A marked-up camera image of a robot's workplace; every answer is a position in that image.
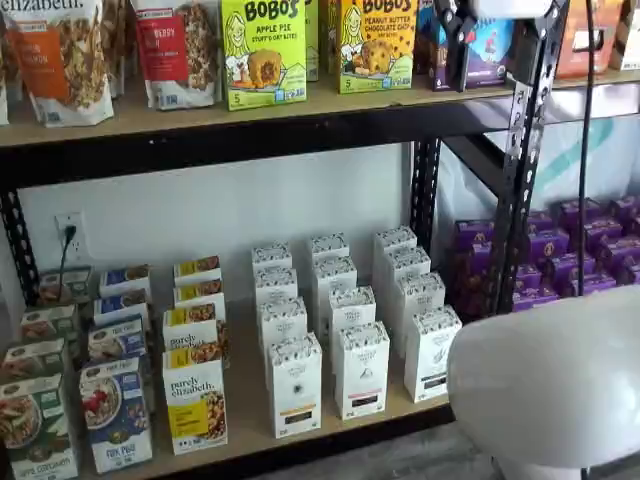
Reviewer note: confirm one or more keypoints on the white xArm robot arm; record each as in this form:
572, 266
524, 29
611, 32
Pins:
550, 375

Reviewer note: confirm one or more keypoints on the white box black strip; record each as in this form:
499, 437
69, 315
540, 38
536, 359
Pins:
430, 355
407, 265
395, 239
421, 295

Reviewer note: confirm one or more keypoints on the yellow purely elizabeth box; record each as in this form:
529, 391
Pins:
199, 295
195, 405
190, 327
197, 270

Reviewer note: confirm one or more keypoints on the purple Annie's box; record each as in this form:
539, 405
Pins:
540, 221
575, 212
475, 232
600, 286
475, 265
562, 270
617, 255
627, 207
535, 300
605, 234
527, 277
549, 245

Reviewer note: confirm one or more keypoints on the particle board shelf panel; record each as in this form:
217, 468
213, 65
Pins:
245, 400
620, 76
200, 117

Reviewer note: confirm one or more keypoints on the green Bobo's apple pie box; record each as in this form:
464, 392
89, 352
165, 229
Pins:
312, 40
265, 55

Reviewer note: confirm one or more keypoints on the blue oatmeal box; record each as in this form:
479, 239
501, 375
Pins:
116, 340
116, 420
125, 280
121, 305

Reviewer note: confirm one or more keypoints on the yellow Bobo's peanut butter box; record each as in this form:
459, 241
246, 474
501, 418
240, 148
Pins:
380, 50
331, 35

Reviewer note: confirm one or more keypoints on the green oatmeal box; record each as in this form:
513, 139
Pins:
37, 435
67, 285
50, 325
32, 360

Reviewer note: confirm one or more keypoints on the blue Z Bar box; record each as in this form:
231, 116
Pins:
495, 45

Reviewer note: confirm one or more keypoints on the orange snack box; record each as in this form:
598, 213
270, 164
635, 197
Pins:
572, 50

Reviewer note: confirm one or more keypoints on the pale cardboard box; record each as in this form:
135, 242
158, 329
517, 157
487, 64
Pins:
629, 35

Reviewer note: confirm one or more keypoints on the black metal shelving rack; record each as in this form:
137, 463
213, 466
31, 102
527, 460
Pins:
200, 155

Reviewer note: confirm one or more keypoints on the black spring clamp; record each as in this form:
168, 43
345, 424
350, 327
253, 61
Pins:
457, 50

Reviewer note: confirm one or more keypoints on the red label granola bag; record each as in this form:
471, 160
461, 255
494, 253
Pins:
170, 50

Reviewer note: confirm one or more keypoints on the orange label granola bag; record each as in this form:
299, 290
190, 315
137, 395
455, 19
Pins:
65, 60
118, 45

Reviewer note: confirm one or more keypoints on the white clamped device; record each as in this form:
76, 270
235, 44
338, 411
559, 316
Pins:
510, 7

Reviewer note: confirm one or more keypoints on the white plastic sheet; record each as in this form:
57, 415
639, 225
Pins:
612, 160

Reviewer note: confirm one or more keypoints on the white wall outlet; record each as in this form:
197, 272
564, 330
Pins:
76, 222

